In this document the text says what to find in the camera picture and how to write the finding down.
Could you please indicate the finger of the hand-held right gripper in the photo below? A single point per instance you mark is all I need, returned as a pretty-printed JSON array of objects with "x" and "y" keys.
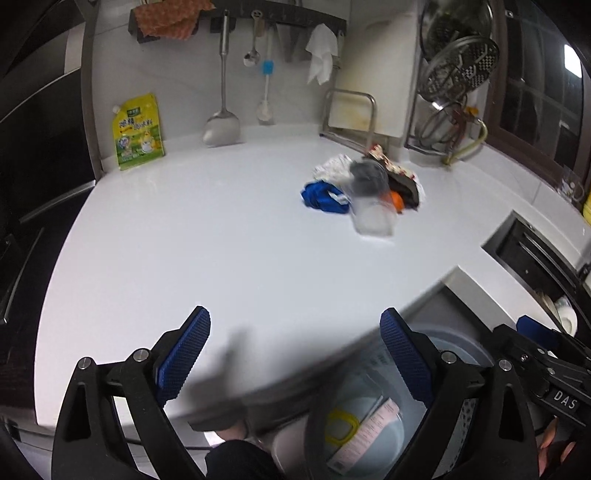
[
  {"x": 538, "y": 328},
  {"x": 526, "y": 355}
]

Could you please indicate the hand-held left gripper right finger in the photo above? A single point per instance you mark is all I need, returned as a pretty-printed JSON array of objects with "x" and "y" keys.
[{"x": 406, "y": 360}]

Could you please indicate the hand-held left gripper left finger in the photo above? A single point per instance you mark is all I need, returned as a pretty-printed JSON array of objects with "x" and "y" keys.
[{"x": 184, "y": 360}]

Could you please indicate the grey perforated trash bin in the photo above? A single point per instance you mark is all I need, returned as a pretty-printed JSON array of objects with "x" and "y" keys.
[{"x": 369, "y": 415}]

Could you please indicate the orange fruit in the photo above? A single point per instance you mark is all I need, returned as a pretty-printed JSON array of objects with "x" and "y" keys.
[{"x": 397, "y": 202}]

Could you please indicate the grey cloth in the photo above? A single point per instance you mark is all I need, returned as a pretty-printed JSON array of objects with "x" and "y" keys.
[{"x": 367, "y": 177}]

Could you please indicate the person's right hand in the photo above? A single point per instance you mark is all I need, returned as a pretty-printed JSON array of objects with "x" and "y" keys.
[{"x": 551, "y": 441}]

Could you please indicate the white cup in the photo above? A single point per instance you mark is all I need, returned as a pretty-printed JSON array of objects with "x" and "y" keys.
[{"x": 565, "y": 316}]

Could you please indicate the black sink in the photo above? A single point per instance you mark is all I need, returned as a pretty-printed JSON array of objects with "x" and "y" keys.
[{"x": 531, "y": 254}]

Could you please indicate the pink printed paper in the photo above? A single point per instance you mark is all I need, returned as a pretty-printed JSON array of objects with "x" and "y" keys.
[{"x": 369, "y": 429}]

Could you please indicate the clear plastic bag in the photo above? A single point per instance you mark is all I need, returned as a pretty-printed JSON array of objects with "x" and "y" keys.
[{"x": 374, "y": 217}]

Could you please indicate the glass mug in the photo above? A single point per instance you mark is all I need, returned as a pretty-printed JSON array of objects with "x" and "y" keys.
[{"x": 570, "y": 184}]

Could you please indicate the dark wrapper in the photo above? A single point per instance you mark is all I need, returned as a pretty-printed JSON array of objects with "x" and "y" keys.
[{"x": 411, "y": 194}]

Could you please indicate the blue wrapper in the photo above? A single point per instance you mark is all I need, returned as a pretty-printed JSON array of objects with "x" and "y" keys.
[{"x": 323, "y": 198}]

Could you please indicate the patterned snack wrapper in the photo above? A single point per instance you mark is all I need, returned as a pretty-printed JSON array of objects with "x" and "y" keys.
[{"x": 399, "y": 168}]

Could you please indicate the white crumpled tissue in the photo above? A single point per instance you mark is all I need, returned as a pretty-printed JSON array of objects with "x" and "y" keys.
[{"x": 332, "y": 168}]

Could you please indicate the gas valve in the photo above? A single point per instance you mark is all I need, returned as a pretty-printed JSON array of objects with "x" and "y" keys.
[{"x": 466, "y": 115}]

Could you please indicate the yellow spout pouch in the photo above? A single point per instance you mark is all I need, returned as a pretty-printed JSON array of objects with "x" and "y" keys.
[{"x": 138, "y": 134}]

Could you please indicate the metal spatula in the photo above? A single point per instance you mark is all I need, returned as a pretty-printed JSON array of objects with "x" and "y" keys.
[{"x": 224, "y": 129}]

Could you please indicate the dark framed window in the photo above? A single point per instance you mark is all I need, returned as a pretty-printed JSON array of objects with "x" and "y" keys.
[{"x": 540, "y": 83}]

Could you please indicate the metal cutting board rack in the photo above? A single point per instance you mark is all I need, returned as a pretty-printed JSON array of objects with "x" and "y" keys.
[{"x": 371, "y": 110}]

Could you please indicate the dark cabinet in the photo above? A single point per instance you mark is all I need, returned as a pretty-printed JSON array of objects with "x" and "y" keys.
[{"x": 37, "y": 138}]

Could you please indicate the metal steamer plate hexagon holes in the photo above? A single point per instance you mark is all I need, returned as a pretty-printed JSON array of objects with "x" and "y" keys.
[{"x": 461, "y": 69}]

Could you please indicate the white cutting board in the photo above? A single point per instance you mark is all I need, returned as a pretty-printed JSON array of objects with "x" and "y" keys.
[{"x": 383, "y": 69}]

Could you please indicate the white brush with blue band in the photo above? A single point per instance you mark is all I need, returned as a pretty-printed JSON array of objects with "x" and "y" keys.
[{"x": 267, "y": 69}]

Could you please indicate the small metal spoon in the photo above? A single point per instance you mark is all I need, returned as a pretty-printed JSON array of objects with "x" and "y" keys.
[{"x": 251, "y": 57}]

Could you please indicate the white hanging cloth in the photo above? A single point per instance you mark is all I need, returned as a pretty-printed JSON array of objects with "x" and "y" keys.
[{"x": 321, "y": 50}]

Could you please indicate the metal steamer plate slotted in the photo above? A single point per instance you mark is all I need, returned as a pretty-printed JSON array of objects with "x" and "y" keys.
[{"x": 455, "y": 18}]

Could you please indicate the metal cleaver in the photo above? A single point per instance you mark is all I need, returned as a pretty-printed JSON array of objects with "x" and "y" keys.
[{"x": 291, "y": 44}]

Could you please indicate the orange dish cloth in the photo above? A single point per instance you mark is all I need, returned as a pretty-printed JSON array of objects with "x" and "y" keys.
[{"x": 171, "y": 18}]

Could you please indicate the black wall rail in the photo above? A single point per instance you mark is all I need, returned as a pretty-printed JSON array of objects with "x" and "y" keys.
[{"x": 286, "y": 14}]

